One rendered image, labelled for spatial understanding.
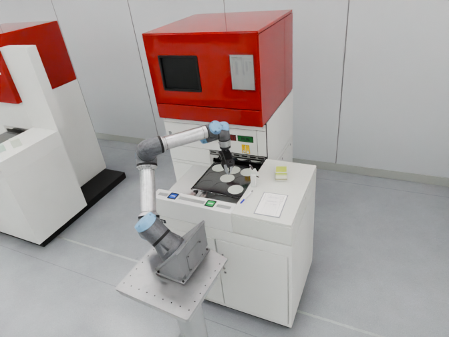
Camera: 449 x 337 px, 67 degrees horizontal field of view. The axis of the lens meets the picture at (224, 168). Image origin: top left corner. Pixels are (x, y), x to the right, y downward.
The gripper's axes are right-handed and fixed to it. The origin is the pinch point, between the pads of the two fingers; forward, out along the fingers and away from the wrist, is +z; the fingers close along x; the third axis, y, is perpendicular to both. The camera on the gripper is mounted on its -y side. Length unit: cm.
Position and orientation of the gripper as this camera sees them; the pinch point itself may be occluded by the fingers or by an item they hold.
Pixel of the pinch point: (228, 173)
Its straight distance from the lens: 225.5
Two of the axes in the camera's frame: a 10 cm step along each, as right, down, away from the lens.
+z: 1.0, 8.5, 5.2
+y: -3.2, -4.7, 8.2
